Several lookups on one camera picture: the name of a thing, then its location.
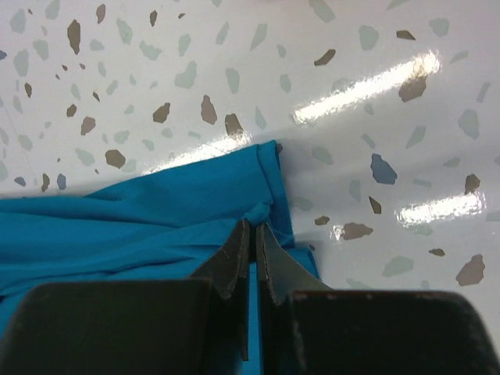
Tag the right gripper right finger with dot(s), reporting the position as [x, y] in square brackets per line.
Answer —
[310, 328]

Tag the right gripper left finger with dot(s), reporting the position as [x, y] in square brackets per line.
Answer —
[195, 325]

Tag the blue t shirt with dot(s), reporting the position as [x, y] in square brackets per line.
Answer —
[160, 226]

